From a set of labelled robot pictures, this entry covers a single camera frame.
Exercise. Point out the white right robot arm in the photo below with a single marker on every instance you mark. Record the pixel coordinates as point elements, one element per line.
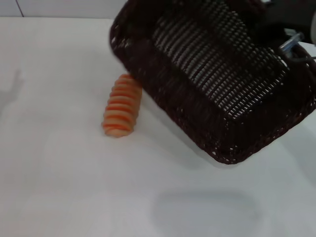
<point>313,34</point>

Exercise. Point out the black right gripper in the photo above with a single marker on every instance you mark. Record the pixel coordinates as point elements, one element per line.
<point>281,14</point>

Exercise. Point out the dark brown wicker basket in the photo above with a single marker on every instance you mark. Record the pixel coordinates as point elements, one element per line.
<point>197,81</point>

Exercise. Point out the orange striped bread roll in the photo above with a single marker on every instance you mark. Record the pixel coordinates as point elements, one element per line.
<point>122,108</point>

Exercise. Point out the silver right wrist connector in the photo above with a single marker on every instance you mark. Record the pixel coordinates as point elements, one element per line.
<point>290,44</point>

